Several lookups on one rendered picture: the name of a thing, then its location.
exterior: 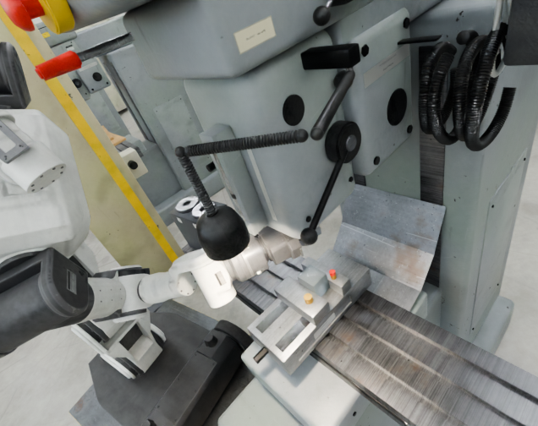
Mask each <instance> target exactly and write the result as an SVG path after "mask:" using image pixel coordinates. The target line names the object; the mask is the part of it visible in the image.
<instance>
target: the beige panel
mask: <svg viewBox="0 0 538 426"><path fill-rule="evenodd" d="M32 22H33V20H32ZM33 25H34V26H35V30H33V31H31V32H29V31H24V30H22V29H20V28H19V27H18V26H16V25H15V24H14V23H13V22H12V21H11V19H10V18H9V17H8V16H7V15H6V13H5V12H4V10H3V8H2V6H1V4H0V42H1V41H6V42H10V43H11V44H12V45H14V47H15V49H16V51H17V53H18V55H19V60H20V62H21V65H22V69H23V71H24V75H25V80H26V84H27V86H28V90H29V92H30V98H31V102H30V104H29V105H28V106H27V107H26V108H25V109H35V110H38V111H40V112H42V113H43V114H44V115H45V116H46V117H48V118H49V119H50V120H51V121H52V122H54V123H55V124H56V125H57V126H58V127H60V128H61V129H62V131H64V132H65V133H66V134H67V135H68V137H69V141H70V144H71V147H72V151H73V154H74V159H75V162H76V166H77V169H78V172H79V175H80V181H81V184H82V187H83V190H84V193H85V199H86V202H87V205H88V208H89V212H90V215H91V223H90V228H89V229H90V230H91V232H92V233H93V234H94V235H95V237H96V238H97V239H98V240H99V241H100V243H101V244H102V245H103V246H104V247H105V249H106V250H107V251H108V252H109V253H110V255H111V256H112V257H113V258H114V259H115V260H116V261H117V262H118V263H119V265H120V266H125V265H140V266H142V269H144V268H150V275H151V274H155V273H158V272H168V271H169V269H170V268H171V266H172V265H173V262H174V261H175V260H176V259H178V258H179V257H181V256H183V255H184V254H185V253H184V251H183V250H182V249H181V248H180V247H179V245H178V243H177V242H176V240H175V239H174V237H173V235H172V233H171V232H170V231H169V230H168V228H167V226H166V225H165V223H164V222H163V220H162V218H161V217H160V216H159V214H158V213H157V211H156V209H155V208H154V206H153V205H152V203H151V202H150V200H149V199H148V197H147V196H146V194H145V192H144V191H143V189H142V188H141V186H140V185H139V184H138V182H137V180H136V179H135V177H134V175H133V174H132V172H131V171H130V170H129V168H128V167H127V165H126V163H125V162H124V160H123V158H122V157H121V155H120V154H119V153H118V151H117V150H116V148H115V146H114V145H113V143H112V141H111V140H110V139H109V138H108V136H107V134H106V133H105V131H104V130H103V128H102V126H101V125H100V124H99V122H98V121H97V119H96V117H95V116H94V114H93V113H92V111H91V109H90V108H89V107H88V105H87V104H86V102H85V100H84V99H83V97H82V96H81V94H80V93H79V91H78V90H77V88H76V87H75V85H74V83H73V82H72V80H71V79H70V77H69V76H68V74H63V75H60V76H58V77H56V78H53V79H49V80H47V81H45V80H44V79H41V78H40V77H39V76H38V74H37V73H36V71H35V69H36V65H38V64H41V63H44V62H45V61H47V60H50V59H52V58H54V57H56V56H55V54H54V53H53V51H52V49H51V48H50V47H49V46H48V44H47V42H46V41H45V39H44V37H43V36H42V34H41V32H40V31H39V30H38V29H37V27H36V25H35V24H34V22H33Z"/></svg>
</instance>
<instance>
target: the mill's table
mask: <svg viewBox="0 0 538 426"><path fill-rule="evenodd" d="M304 260H305V258H303V257H301V256H299V257H298V258H296V259H292V258H289V259H286V260H284V261H283V262H282V263H280V264H278V265H275V264H274V262H273V261H272V262H271V261H270V260H268V261H269V262H268V266H269V269H268V270H265V271H263V272H261V274H260V275H256V276H253V277H251V278H250V279H248V280H247V281H244V282H241V281H238V279H237V280H235V281H233V287H234V289H235V291H236V295H235V297H236V298H237V299H239V300H240V301H241V302H243V303H244V304H245V305H247V306H248V307H249V308H250V309H252V310H253V311H255V312H256V313H257V314H258V315H261V314H262V313H263V312H264V311H265V310H266V309H267V308H268V307H269V306H270V305H271V304H272V303H273V302H274V301H275V300H276V299H277V295H276V293H275V291H274V288H275V287H277V286H278V285H279V284H280V283H281V282H282V281H283V280H284V279H285V278H286V277H287V276H290V277H291V278H293V279H294V280H297V279H298V275H299V274H300V273H301V272H302V271H303V268H302V265H301V263H302V262H303V261H304ZM310 355H311V356H312V357H313V358H314V359H316V360H317V361H318V362H320V363H321V364H322V365H324V366H325V367H326V368H328V369H329V370H330V371H332V372H333V373H334V374H335V375H336V376H337V377H339V378H340V379H341V380H343V381H344V382H345V383H347V384H348V385H349V386H351V387H352V388H353V389H355V390H356V391H357V392H359V393H360V394H361V395H362V396H363V397H364V398H366V399H367V400H368V401H370V402H371V403H372V404H374V405H375V406H376V407H378V408H379V409H380V410H382V411H383V412H384V413H385V414H386V415H388V416H389V417H390V418H392V419H393V420H394V421H395V422H397V423H398V424H399V425H401V426H538V377H537V376H535V375H533V374H531V373H529V372H527V371H525V370H523V369H521V368H519V367H517V366H515V365H513V364H511V363H509V362H507V361H506V360H504V359H502V358H500V357H498V356H496V355H494V354H492V353H490V352H488V351H486V350H484V349H482V348H480V347H478V346H476V345H474V344H472V343H470V342H468V341H466V340H464V339H463V338H461V337H459V336H456V335H454V334H453V333H451V332H449V331H447V330H444V329H443V328H441V327H439V326H437V325H434V324H432V323H431V322H429V321H427V320H425V319H422V318H421V317H420V316H418V315H416V314H413V313H411V312H409V311H408V310H406V309H403V308H401V307H399V306H398V305H396V304H394V303H391V302H389V301H387V300H386V299H384V298H381V297H379V296H377V295H376V294H375V293H373V292H370V291H368V290H365V292H364V293H363V294H362V295H361V296H360V297H359V298H358V300H357V301H356V302H355V303H354V304H353V305H352V307H351V308H350V309H349V310H348V311H347V312H346V314H345V315H344V316H343V317H342V318H341V319H340V320H339V321H338V322H337V323H336V324H335V325H334V326H333V328H332V329H331V330H330V331H329V332H328V333H327V335H326V336H325V337H324V338H323V339H322V340H321V342H320V343H319V344H318V345H317V346H316V347H315V349H314V350H313V351H312V352H311V353H310Z"/></svg>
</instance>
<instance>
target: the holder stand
mask: <svg viewBox="0 0 538 426"><path fill-rule="evenodd" d="M212 203H213V205H214V206H220V205H225V204H223V203H219V202H216V201H213V200H212ZM204 212H205V209H204V207H203V204H202V203H201V202H200V199H199V198H198V196H194V195H190V196H189V197H187V198H185V199H182V200H181V201H180V202H179V203H178V204H177V206H176V207H175V208H174V209H172V210H171V211H170V212H169V214H170V216H171V217H172V218H173V220H174V222H175V224H176V225H177V227H178V229H179V231H181V233H182V234H183V236H184V238H185V240H186V241H187V243H188V245H189V246H190V247H192V248H195V249H202V247H201V246H200V244H199V242H198V237H197V231H196V222H197V221H198V219H199V218H200V216H201V215H202V214H203V213H204Z"/></svg>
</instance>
